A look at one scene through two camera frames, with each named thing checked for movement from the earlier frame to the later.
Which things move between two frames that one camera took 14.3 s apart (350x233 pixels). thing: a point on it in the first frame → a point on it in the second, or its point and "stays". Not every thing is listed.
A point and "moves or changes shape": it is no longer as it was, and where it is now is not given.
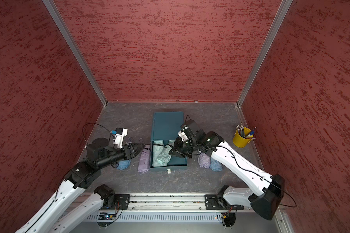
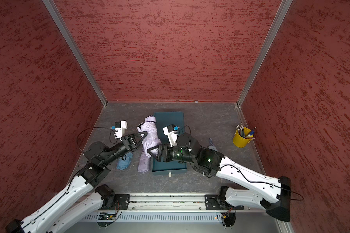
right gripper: [178, 150] → [162, 152]
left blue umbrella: [123, 164] stays
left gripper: [128, 155] → [130, 142]
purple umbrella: [144, 162] stays
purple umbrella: [204, 160] moves or changes shape
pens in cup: [240, 129] stays
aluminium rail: [166, 202] stays
